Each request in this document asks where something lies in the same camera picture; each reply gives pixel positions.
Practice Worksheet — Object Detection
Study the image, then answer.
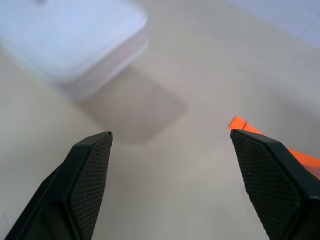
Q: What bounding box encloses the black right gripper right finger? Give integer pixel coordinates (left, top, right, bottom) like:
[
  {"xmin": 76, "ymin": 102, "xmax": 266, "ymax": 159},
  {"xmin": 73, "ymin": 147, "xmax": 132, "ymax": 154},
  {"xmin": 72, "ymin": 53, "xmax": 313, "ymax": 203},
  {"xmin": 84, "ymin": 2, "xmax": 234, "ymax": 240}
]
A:
[{"xmin": 229, "ymin": 129, "xmax": 320, "ymax": 240}]

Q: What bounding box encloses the white box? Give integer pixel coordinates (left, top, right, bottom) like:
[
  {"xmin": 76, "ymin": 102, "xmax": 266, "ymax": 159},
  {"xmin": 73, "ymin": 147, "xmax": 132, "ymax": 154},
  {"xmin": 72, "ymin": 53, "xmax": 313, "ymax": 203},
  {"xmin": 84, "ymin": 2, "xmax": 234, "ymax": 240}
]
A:
[{"xmin": 0, "ymin": 0, "xmax": 150, "ymax": 103}]

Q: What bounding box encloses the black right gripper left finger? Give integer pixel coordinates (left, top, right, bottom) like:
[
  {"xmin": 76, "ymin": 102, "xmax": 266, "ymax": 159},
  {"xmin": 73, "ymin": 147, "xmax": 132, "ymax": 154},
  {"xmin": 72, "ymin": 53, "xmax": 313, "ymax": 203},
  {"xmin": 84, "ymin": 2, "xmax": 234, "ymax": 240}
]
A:
[{"xmin": 4, "ymin": 131, "xmax": 114, "ymax": 240}]

